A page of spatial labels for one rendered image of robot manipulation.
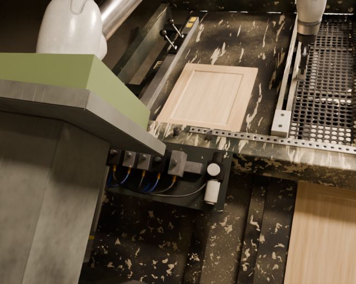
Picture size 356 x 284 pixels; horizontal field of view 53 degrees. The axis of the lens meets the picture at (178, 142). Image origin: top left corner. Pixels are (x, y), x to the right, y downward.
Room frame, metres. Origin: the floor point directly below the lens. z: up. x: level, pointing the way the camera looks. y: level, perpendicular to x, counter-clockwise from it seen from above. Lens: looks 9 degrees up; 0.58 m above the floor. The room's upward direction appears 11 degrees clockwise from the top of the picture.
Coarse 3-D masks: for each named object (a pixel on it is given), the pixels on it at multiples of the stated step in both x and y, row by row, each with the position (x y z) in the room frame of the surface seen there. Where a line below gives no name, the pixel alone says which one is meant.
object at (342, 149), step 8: (192, 128) 1.44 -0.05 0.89; (200, 128) 1.43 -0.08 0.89; (224, 136) 1.39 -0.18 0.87; (232, 136) 1.38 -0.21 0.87; (240, 136) 1.37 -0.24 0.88; (248, 136) 1.36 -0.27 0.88; (256, 136) 1.36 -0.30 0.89; (264, 136) 1.35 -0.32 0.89; (280, 144) 1.32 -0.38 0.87; (288, 144) 1.31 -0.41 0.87; (296, 144) 1.30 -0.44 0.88; (304, 144) 1.30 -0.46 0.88; (312, 144) 1.29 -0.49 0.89; (320, 144) 1.28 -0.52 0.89; (328, 144) 1.28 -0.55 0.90; (344, 152) 1.25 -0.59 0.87; (352, 152) 1.24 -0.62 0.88
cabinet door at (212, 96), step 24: (192, 72) 1.73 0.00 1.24; (216, 72) 1.70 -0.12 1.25; (240, 72) 1.67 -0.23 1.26; (192, 96) 1.62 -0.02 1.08; (216, 96) 1.60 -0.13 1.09; (240, 96) 1.57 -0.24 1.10; (168, 120) 1.55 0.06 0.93; (192, 120) 1.53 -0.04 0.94; (216, 120) 1.50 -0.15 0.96; (240, 120) 1.48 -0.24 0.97
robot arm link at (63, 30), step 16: (64, 0) 0.88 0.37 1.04; (80, 0) 0.89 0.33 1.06; (48, 16) 0.88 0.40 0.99; (64, 16) 0.87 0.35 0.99; (80, 16) 0.88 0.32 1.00; (96, 16) 0.92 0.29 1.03; (48, 32) 0.87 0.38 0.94; (64, 32) 0.86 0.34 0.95; (80, 32) 0.88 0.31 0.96; (96, 32) 0.92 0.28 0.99; (48, 48) 0.87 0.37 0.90; (64, 48) 0.87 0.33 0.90; (80, 48) 0.88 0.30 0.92; (96, 48) 0.94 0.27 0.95
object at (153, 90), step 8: (192, 16) 2.04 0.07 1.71; (184, 32) 1.94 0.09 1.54; (192, 32) 1.98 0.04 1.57; (168, 56) 1.81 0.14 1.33; (176, 56) 1.82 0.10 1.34; (168, 64) 1.77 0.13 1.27; (160, 72) 1.74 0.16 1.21; (168, 72) 1.76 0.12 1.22; (152, 80) 1.71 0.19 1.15; (160, 80) 1.70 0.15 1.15; (152, 88) 1.67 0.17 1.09; (160, 88) 1.70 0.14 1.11; (144, 96) 1.64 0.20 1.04; (152, 96) 1.63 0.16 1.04; (144, 104) 1.61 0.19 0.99; (152, 104) 1.65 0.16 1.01
